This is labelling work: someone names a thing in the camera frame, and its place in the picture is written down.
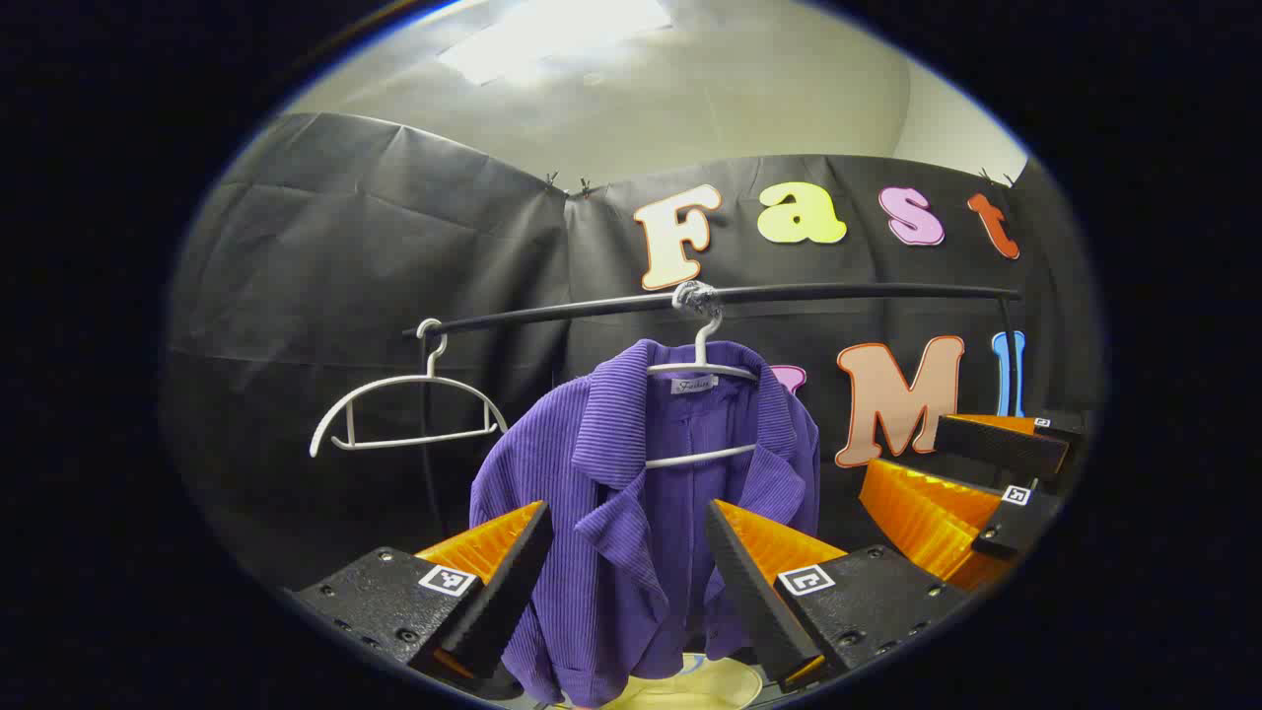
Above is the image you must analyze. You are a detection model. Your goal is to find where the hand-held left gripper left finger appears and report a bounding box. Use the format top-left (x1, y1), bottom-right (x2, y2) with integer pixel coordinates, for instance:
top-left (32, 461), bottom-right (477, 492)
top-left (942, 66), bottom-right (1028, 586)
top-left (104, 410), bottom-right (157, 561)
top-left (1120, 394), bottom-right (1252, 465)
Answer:
top-left (289, 500), bottom-right (556, 681)

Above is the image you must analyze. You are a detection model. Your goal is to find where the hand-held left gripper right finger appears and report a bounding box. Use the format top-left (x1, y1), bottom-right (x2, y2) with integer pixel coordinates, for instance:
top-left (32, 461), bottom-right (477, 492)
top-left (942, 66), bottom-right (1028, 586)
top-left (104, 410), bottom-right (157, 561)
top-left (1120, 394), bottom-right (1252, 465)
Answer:
top-left (704, 498), bottom-right (977, 691)

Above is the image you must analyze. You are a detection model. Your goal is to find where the purple corduroy jacket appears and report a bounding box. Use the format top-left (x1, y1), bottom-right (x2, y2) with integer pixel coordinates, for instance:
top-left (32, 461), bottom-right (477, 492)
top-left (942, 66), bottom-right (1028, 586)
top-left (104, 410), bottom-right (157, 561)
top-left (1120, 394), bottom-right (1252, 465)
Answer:
top-left (469, 339), bottom-right (821, 709)

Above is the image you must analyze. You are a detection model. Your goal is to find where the beige round laundry hamper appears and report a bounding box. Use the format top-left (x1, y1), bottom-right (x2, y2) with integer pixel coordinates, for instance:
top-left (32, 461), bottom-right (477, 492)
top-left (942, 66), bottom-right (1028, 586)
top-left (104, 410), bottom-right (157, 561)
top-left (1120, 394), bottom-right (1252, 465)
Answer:
top-left (601, 653), bottom-right (765, 710)

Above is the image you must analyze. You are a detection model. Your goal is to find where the white plastic clothes hanger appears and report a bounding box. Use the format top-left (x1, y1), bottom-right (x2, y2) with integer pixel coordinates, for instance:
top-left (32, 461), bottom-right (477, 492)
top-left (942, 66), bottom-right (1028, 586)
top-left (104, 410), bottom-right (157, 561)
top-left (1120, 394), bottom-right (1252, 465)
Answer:
top-left (646, 281), bottom-right (760, 469)
top-left (309, 318), bottom-right (509, 459)

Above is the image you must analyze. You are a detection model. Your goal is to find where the black clothes rack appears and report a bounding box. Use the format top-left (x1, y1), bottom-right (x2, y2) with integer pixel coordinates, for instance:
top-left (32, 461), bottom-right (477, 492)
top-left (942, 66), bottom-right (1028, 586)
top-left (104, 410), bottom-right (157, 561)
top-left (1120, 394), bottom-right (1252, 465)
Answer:
top-left (402, 283), bottom-right (1026, 538)

